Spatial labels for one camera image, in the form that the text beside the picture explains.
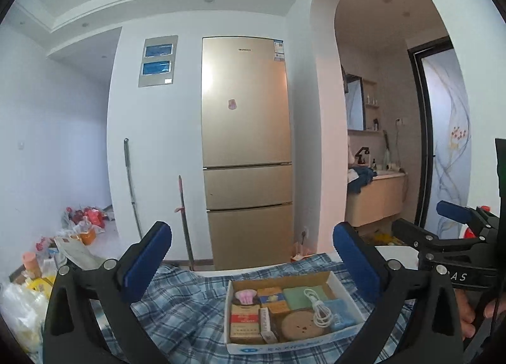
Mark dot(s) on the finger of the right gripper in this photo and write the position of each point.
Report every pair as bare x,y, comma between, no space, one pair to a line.
462,215

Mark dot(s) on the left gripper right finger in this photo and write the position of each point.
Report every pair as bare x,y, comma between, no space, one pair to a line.
432,333

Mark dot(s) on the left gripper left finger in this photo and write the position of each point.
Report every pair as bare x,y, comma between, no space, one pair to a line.
72,333

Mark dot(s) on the round beige puff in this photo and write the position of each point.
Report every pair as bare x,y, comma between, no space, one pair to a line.
299,325

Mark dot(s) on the green pouch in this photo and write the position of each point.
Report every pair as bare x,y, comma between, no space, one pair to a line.
297,299

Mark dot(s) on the yellow blue cigarette pack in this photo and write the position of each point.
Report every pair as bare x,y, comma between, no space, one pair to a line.
273,299

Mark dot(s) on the pink small soft toy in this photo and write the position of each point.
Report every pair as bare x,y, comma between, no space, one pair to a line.
245,297

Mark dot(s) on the person's right hand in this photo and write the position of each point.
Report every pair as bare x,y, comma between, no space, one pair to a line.
467,314

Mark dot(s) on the red soda bottle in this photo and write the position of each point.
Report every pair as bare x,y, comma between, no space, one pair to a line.
478,221

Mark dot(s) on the white plastic bags pile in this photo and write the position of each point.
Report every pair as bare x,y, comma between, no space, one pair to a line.
24,311

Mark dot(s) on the yellow bag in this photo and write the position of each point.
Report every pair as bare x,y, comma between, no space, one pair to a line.
44,285

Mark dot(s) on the light blue tissue pack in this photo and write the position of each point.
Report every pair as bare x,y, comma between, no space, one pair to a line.
341,316

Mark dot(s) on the beige bathroom vanity cabinet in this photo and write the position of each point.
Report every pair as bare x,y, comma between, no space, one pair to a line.
380,199

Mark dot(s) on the open grey white bag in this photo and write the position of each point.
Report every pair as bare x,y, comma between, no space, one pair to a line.
76,252

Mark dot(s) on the black framed glass door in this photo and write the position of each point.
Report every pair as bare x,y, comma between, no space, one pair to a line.
445,134

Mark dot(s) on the dark blue clothes pile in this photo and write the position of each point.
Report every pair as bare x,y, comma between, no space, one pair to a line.
359,177

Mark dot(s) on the blue plaid cloth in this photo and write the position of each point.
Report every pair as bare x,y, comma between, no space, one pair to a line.
183,313

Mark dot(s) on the pile of red bags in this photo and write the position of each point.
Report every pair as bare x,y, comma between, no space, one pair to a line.
83,224

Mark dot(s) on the red-tipped broom pole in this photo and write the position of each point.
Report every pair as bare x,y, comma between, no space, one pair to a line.
182,211

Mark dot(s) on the white cardboard box tray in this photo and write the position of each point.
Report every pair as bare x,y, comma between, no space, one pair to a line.
277,315

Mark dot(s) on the bathroom mirror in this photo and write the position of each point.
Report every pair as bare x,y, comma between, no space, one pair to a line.
354,98

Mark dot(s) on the tan red cigarette carton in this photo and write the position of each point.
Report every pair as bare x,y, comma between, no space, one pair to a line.
245,324

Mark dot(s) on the gold three-door refrigerator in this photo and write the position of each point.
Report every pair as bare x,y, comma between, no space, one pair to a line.
247,152

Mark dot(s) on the fridge magnet sticker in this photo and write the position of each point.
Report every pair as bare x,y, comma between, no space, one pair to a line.
232,104

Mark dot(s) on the grey electrical panel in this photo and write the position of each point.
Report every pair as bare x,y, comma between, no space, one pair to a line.
158,61

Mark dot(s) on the green-handled mop pole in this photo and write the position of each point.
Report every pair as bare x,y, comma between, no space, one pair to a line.
127,163

